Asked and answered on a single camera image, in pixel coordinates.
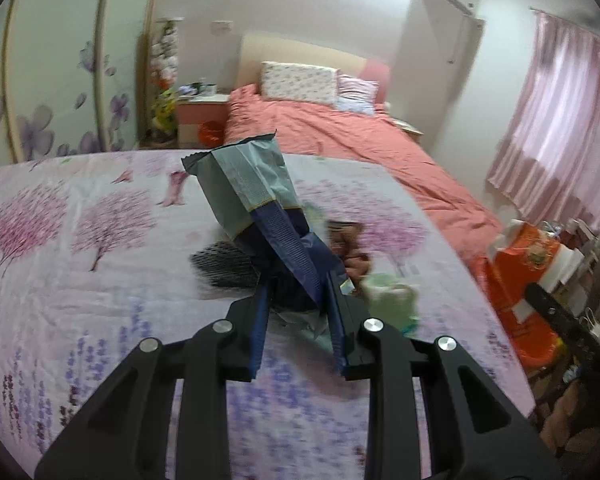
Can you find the floral printed cloth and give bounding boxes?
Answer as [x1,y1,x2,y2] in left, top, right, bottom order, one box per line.
[0,149,538,480]

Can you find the floral pillow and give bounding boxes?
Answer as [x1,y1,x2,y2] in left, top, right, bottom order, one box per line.
[260,61,341,107]

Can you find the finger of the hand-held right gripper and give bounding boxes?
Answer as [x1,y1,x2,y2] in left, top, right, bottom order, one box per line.
[525,282,600,361]

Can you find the plush toy bouquet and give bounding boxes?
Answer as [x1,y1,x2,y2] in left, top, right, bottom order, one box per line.
[147,17,183,143]

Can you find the green mug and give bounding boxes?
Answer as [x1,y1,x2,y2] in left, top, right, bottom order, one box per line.
[361,272,422,337]

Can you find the pink curtain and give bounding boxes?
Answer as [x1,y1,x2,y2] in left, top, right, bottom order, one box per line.
[485,10,600,231]

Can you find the white standing air conditioner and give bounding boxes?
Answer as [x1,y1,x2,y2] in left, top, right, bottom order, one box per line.
[395,0,486,161]

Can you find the blue grey snack bag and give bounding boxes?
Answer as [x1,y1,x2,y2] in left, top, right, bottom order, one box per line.
[181,132,351,311]

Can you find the striped pink pillow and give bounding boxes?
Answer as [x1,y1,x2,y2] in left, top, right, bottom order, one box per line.
[336,75,381,115]

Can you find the wooden bedside table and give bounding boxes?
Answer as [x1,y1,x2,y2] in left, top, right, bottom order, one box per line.
[392,117,425,144]

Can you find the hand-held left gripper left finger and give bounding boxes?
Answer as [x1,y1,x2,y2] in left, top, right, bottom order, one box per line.
[34,280,272,480]

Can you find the beige pink headboard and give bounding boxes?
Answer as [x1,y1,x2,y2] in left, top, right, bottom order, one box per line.
[237,32,392,106]

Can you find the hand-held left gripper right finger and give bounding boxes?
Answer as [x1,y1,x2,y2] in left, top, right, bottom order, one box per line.
[327,270,563,480]

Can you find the pink white nightstand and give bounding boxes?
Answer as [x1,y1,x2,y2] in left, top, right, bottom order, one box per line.
[175,93,231,150]

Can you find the black white patterned scrunchie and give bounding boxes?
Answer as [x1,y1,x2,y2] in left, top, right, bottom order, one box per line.
[190,240,263,289]

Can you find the orange trash bin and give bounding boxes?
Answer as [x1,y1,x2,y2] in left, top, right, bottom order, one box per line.
[475,219,587,372]

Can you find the brown slotted wooden piece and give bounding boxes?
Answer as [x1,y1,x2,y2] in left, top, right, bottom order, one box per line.
[326,219,367,261]

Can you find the floral wardrobe doors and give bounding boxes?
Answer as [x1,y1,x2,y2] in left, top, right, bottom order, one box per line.
[0,0,162,164]

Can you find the salmon bed duvet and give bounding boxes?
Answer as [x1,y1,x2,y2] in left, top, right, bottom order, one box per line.
[223,84,506,268]

